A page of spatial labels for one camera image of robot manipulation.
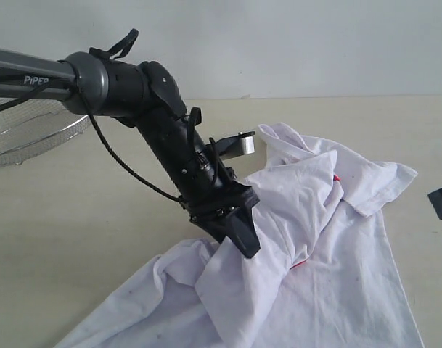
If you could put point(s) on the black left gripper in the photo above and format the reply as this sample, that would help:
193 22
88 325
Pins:
219 204

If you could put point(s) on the white t-shirt red print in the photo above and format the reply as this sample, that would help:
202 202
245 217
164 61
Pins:
324 277

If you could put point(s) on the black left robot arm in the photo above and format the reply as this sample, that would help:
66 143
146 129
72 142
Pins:
147 98

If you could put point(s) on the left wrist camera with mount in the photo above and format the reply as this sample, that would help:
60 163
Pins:
238 145

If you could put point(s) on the metal wire mesh basket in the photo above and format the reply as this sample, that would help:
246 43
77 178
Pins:
35 127

